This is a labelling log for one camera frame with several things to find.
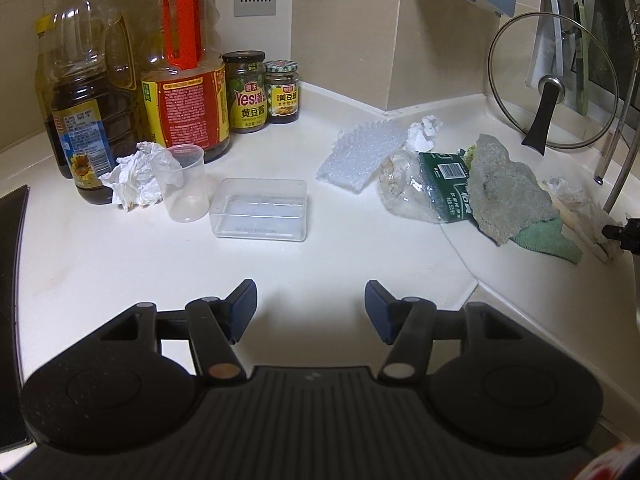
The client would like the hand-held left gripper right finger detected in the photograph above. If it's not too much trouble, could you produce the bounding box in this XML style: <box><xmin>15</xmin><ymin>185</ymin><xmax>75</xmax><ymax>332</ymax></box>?
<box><xmin>364</xmin><ymin>280</ymin><xmax>528</xmax><ymax>382</ymax></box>

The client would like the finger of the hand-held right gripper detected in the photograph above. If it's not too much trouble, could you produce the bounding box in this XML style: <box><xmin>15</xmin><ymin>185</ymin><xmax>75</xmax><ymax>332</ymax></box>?
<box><xmin>602</xmin><ymin>217</ymin><xmax>640</xmax><ymax>253</ymax></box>

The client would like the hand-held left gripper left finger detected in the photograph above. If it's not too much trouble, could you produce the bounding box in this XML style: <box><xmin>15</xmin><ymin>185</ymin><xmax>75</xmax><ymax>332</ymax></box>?
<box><xmin>97</xmin><ymin>279</ymin><xmax>259</xmax><ymax>380</ymax></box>

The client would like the white wrapper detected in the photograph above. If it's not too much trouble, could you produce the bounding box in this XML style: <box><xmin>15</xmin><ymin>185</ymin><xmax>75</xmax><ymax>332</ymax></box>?
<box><xmin>542</xmin><ymin>176</ymin><xmax>626</xmax><ymax>264</ymax></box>

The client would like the crushed green label water bottle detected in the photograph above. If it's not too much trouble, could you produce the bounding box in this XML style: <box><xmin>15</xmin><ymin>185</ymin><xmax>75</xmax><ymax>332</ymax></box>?
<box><xmin>377</xmin><ymin>147</ymin><xmax>476</xmax><ymax>226</ymax></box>

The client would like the large white tissue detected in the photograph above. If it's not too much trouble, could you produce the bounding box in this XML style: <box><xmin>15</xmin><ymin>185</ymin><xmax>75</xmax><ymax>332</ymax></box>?
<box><xmin>99</xmin><ymin>141</ymin><xmax>174</xmax><ymax>211</ymax></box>

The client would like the chrome dish rack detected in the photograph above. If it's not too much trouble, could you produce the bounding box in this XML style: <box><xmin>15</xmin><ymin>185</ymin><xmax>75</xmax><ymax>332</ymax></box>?
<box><xmin>592</xmin><ymin>0</ymin><xmax>640</xmax><ymax>213</ymax></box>

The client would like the clear plastic box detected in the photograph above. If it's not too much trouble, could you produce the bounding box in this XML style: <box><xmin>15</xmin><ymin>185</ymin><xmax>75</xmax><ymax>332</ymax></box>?
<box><xmin>209</xmin><ymin>178</ymin><xmax>309</xmax><ymax>244</ymax></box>

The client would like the grey rag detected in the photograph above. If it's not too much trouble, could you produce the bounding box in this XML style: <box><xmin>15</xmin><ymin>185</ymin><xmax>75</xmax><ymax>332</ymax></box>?
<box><xmin>467</xmin><ymin>133</ymin><xmax>557</xmax><ymax>247</ymax></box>

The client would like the clear measuring cup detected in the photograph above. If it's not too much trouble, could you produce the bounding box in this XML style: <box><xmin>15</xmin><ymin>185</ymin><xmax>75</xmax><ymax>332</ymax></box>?
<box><xmin>150</xmin><ymin>144</ymin><xmax>209</xmax><ymax>224</ymax></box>

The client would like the glass pot lid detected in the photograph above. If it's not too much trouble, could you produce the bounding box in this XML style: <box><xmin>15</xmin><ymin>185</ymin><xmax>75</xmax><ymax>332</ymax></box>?
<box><xmin>487</xmin><ymin>9</ymin><xmax>619</xmax><ymax>157</ymax></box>

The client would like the bubble wrap sheet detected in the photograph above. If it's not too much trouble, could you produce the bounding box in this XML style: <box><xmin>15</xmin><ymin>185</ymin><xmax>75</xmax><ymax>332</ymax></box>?
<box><xmin>316</xmin><ymin>122</ymin><xmax>409</xmax><ymax>194</ymax></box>

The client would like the green cutting board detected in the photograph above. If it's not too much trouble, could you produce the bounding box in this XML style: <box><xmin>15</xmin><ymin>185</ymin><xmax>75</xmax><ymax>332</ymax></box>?
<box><xmin>574</xmin><ymin>2</ymin><xmax>592</xmax><ymax>116</ymax></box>

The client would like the small crumpled white paper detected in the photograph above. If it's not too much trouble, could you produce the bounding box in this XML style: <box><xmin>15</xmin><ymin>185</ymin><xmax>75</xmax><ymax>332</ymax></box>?
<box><xmin>405</xmin><ymin>115</ymin><xmax>445</xmax><ymax>154</ymax></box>

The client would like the red label oil bottle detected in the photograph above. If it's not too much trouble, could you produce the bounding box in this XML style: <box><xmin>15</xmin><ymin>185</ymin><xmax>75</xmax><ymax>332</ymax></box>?
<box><xmin>139</xmin><ymin>0</ymin><xmax>234</xmax><ymax>164</ymax></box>

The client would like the large green lid sauce jar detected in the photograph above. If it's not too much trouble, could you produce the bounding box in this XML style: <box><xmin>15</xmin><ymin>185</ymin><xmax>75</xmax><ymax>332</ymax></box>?
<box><xmin>222</xmin><ymin>50</ymin><xmax>267</xmax><ymax>135</ymax></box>

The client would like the small sauce jar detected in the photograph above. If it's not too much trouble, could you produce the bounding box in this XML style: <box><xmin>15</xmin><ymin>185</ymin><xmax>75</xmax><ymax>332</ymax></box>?
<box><xmin>263</xmin><ymin>60</ymin><xmax>301</xmax><ymax>125</ymax></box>

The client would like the steel cleaver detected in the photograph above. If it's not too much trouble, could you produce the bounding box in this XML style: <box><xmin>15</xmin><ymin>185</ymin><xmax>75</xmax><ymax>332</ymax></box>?
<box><xmin>525</xmin><ymin>0</ymin><xmax>568</xmax><ymax>92</ymax></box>

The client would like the red white printed cloth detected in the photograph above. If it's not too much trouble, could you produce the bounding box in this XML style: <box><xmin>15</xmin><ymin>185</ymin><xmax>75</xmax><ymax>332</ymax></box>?
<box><xmin>585</xmin><ymin>440</ymin><xmax>640</xmax><ymax>480</ymax></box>

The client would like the black cooktop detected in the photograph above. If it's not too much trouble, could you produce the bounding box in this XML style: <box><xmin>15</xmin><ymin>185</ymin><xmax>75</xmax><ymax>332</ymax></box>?
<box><xmin>0</xmin><ymin>185</ymin><xmax>32</xmax><ymax>449</ymax></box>

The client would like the blue label oil bottle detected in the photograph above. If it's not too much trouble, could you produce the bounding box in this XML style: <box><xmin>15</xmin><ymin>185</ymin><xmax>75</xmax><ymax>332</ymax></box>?
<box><xmin>49</xmin><ymin>0</ymin><xmax>143</xmax><ymax>206</ymax></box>

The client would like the dark liquid bottle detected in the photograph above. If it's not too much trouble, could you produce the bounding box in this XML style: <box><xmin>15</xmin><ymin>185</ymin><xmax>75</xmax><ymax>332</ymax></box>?
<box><xmin>34</xmin><ymin>12</ymin><xmax>75</xmax><ymax>181</ymax></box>

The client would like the yellow cap clear oil bottle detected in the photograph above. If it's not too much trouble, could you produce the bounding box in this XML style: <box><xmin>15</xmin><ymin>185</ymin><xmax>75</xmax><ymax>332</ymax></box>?
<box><xmin>94</xmin><ymin>0</ymin><xmax>140</xmax><ymax>93</ymax></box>

